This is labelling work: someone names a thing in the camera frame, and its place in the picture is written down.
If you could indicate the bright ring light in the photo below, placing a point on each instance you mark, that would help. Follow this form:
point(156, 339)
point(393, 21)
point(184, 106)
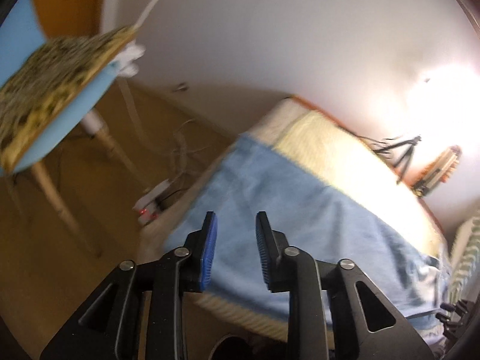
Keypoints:
point(441, 106)

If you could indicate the folded silver tripod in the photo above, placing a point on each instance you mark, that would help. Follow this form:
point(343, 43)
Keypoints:
point(437, 172)

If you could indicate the light blue denim pants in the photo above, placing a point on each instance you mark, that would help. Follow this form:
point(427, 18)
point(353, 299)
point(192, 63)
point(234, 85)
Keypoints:
point(316, 218)

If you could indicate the black mini tripod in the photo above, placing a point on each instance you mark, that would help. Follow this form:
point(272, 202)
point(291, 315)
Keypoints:
point(406, 156)

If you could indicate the green leaf pattern pillow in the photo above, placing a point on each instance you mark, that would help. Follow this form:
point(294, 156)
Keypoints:
point(464, 284)

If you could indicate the yellow striped sheet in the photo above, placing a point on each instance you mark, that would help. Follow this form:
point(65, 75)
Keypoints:
point(332, 155)

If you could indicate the leopard print cushion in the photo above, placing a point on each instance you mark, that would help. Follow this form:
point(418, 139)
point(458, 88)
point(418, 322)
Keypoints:
point(50, 78)

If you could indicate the white power strip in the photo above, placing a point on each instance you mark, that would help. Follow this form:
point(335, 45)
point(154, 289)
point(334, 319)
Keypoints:
point(147, 207)

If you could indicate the blue chair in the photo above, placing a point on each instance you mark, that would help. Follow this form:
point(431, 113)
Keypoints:
point(21, 35)

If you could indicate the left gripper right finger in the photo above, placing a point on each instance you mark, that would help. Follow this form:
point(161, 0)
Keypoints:
point(339, 297)

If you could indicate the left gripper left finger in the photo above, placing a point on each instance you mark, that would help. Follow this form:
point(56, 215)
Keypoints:
point(139, 306)

